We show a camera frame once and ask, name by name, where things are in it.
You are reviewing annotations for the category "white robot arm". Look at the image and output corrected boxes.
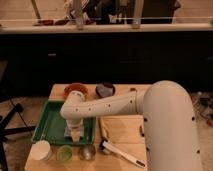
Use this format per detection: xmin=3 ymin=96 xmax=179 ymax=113
xmin=60 ymin=80 xmax=203 ymax=171

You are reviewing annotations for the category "grey-blue sponge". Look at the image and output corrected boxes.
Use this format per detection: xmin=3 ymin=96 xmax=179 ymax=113
xmin=64 ymin=130 xmax=84 ymax=139

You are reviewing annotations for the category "dark bowl with cloth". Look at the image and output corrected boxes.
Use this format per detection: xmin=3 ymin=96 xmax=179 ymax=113
xmin=95 ymin=83 xmax=115 ymax=98

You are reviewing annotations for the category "small metal cup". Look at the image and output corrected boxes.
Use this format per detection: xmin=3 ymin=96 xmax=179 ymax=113
xmin=79 ymin=144 xmax=96 ymax=161

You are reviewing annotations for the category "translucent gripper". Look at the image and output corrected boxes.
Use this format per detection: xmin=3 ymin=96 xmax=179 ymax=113
xmin=67 ymin=119 xmax=84 ymax=142

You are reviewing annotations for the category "black office chair base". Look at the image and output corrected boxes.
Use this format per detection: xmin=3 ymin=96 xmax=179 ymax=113
xmin=0 ymin=104 xmax=35 ymax=171

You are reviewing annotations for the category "orange ceramic plate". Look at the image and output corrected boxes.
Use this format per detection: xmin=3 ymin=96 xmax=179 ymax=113
xmin=63 ymin=83 xmax=88 ymax=98

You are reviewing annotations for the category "white plastic cup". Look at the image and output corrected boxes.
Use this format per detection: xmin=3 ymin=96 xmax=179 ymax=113
xmin=30 ymin=140 xmax=52 ymax=161

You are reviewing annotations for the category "green plastic cup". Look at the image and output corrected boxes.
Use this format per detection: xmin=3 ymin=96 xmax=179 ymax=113
xmin=56 ymin=145 xmax=72 ymax=163

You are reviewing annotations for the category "green plastic tray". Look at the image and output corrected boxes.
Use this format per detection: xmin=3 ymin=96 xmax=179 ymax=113
xmin=31 ymin=101 xmax=96 ymax=146

